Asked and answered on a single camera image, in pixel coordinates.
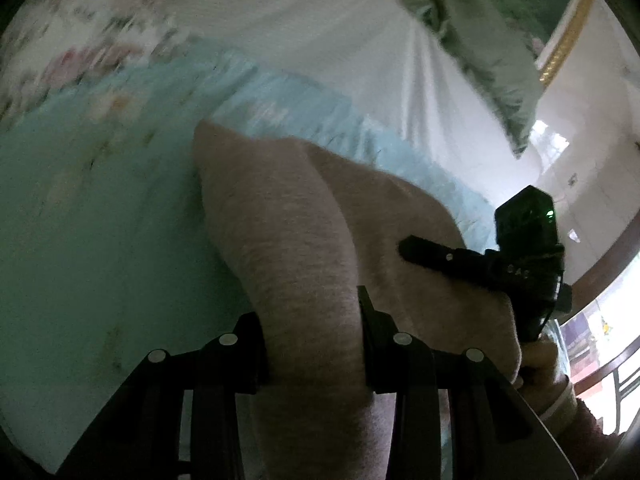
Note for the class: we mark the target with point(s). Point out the person's right forearm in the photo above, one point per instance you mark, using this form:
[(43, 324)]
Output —
[(585, 435)]

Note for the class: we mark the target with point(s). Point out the beige knit sweater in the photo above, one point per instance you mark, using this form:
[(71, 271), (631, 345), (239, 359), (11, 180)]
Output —
[(300, 260)]

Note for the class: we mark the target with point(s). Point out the person's right hand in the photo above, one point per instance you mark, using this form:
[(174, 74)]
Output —
[(540, 367)]

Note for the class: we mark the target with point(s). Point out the white floral cloth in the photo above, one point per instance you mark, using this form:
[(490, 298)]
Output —
[(75, 25)]

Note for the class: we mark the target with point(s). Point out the light blue floral bed sheet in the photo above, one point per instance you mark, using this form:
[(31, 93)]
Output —
[(75, 220)]

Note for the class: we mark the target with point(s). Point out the white striped blanket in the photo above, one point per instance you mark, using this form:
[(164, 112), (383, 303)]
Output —
[(325, 30)]

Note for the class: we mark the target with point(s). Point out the gold framed wall picture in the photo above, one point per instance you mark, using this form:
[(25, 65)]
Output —
[(540, 5)]

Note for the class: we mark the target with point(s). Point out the green pillow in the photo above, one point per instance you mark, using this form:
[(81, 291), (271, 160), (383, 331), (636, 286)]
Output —
[(480, 45)]

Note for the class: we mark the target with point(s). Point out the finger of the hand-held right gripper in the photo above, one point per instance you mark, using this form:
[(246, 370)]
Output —
[(450, 257)]

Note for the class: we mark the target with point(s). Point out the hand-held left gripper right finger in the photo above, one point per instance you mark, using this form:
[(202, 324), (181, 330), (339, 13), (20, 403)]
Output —
[(380, 355)]

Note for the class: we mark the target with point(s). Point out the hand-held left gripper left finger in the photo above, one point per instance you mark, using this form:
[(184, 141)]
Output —
[(250, 355)]

